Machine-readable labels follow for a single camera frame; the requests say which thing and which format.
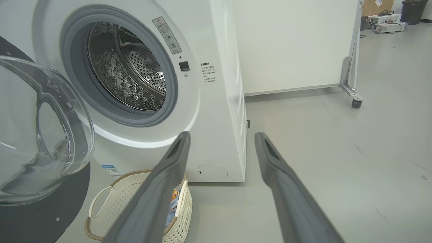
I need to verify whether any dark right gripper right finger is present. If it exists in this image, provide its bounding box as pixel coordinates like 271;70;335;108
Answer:
254;132;345;243

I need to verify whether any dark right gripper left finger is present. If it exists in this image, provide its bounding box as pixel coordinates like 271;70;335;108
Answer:
101;131;191;243

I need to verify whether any blue bear-print garment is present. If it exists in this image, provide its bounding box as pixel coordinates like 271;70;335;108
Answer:
165;189;181;227

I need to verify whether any transparent washing machine door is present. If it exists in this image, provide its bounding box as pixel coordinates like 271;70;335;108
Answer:
0;35;96;243

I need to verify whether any white front-load washing machine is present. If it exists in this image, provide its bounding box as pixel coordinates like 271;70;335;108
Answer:
0;0;248;243

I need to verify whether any cream perforated laundry basket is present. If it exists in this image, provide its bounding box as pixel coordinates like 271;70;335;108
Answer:
84;170;193;243

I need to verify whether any blue energy label sticker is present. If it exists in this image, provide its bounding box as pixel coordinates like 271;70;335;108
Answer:
101;164;122;181

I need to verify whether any grey metal caster leg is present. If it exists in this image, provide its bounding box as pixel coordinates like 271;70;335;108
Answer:
339;0;364;109

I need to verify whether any white partition panel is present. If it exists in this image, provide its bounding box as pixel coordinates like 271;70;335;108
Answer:
233;0;360;97

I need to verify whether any grey warning label sticker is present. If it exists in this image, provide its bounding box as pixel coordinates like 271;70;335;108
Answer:
152;16;182;55

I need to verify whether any white electronic equipment box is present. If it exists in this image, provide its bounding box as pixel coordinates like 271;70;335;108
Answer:
366;14;409;34

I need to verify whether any brown cardboard box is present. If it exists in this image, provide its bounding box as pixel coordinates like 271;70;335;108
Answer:
362;0;394;17

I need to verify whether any black trash bin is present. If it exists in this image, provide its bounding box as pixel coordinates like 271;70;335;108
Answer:
401;0;428;25

